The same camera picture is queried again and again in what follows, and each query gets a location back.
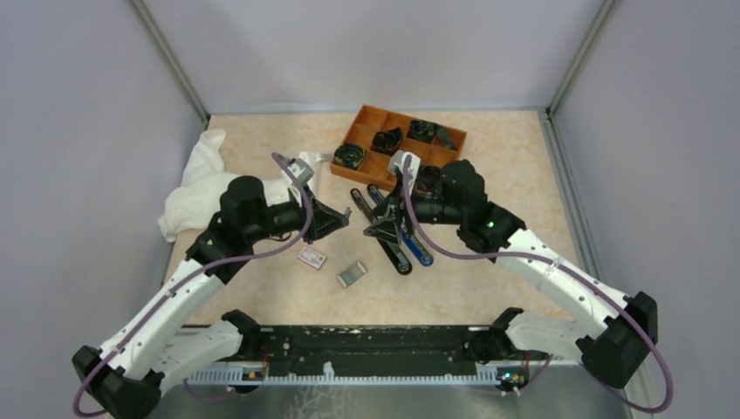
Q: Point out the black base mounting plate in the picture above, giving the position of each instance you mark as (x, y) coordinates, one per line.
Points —
(378, 351)

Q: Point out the aluminium frame rail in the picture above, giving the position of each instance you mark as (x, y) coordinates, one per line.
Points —
(210, 346)

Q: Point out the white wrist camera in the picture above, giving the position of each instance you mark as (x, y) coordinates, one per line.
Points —
(304, 175)
(404, 165)

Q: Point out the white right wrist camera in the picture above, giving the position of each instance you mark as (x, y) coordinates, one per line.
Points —
(404, 165)

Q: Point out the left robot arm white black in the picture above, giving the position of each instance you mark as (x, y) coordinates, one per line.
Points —
(129, 373)

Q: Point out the black rolled tape red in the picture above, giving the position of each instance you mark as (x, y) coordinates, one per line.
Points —
(387, 142)

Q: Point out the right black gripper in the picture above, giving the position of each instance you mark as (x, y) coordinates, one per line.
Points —
(388, 227)

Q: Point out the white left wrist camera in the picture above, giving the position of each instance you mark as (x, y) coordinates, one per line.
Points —
(304, 175)

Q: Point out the orange compartment tray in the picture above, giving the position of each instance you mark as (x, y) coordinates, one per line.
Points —
(374, 169)

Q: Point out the dark rolled tape top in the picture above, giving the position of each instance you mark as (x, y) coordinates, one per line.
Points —
(426, 131)

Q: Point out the red white staple box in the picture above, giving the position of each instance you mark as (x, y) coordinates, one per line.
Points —
(312, 258)

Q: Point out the silver staple strip tray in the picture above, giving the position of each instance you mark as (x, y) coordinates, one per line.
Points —
(351, 274)

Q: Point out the white crumpled towel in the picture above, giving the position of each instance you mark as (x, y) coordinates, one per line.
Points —
(192, 205)

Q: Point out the dark rolled tape green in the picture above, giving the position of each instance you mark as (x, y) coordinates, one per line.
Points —
(349, 155)

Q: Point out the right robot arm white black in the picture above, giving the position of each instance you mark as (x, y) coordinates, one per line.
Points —
(610, 332)

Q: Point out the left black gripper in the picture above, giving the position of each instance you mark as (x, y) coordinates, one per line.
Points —
(324, 220)

